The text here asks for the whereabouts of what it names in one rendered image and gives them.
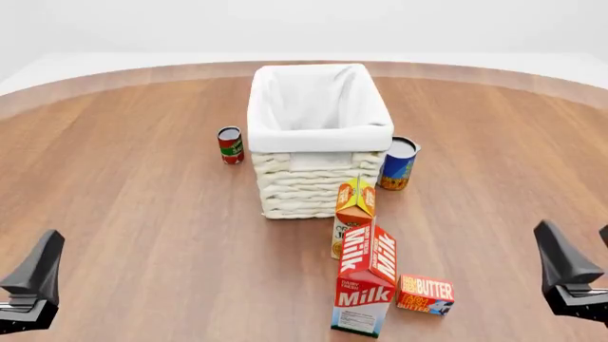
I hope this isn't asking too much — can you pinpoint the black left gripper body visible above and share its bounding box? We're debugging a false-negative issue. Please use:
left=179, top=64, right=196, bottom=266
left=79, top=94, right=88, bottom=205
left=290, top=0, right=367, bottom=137
left=0, top=288, right=60, bottom=332

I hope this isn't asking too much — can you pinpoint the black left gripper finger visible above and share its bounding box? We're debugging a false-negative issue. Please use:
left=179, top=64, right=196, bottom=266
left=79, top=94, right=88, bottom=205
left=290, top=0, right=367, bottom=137
left=0, top=229, right=66, bottom=307

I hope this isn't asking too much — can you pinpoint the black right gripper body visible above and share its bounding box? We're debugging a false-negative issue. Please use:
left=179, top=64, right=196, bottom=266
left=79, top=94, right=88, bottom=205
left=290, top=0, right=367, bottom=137
left=545, top=277, right=608, bottom=319

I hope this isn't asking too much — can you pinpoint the red butter box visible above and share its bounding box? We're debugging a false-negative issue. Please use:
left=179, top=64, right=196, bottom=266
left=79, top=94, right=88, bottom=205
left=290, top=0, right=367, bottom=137
left=395, top=273, right=456, bottom=316

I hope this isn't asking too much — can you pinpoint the white woven basket with liner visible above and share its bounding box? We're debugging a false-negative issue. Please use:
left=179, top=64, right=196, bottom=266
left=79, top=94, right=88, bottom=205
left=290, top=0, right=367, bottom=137
left=246, top=63, right=395, bottom=220

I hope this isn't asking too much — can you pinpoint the blue and yellow tin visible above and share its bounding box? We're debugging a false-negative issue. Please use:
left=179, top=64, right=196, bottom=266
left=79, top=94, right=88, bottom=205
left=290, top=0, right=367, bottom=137
left=377, top=136, right=423, bottom=191

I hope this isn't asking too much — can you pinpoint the red and white milk carton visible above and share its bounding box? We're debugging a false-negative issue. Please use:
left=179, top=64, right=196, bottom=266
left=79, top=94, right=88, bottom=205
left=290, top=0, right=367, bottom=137
left=330, top=215, right=398, bottom=339

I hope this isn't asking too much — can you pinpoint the orange juice carton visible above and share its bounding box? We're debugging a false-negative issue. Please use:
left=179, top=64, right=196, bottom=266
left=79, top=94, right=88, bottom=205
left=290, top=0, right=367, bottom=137
left=330, top=173, right=377, bottom=261

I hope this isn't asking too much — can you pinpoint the red tomato sauce tin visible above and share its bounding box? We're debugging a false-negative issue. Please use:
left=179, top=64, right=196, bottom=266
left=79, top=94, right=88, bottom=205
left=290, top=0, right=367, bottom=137
left=217, top=125, right=246, bottom=165

